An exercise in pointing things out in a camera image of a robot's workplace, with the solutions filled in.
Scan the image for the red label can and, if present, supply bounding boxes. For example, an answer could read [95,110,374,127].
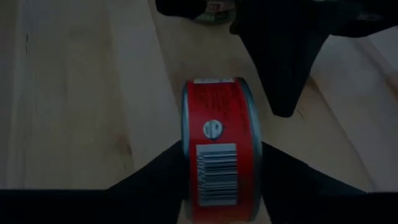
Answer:
[180,77,264,224]

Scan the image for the green label tuna can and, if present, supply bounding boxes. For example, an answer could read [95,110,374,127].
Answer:
[192,0,237,25]

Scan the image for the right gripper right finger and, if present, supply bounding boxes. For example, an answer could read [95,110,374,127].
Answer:
[261,141,398,224]

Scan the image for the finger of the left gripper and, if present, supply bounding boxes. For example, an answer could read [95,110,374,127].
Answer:
[239,30,330,118]

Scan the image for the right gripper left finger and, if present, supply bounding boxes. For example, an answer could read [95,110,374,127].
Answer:
[0,140,190,224]

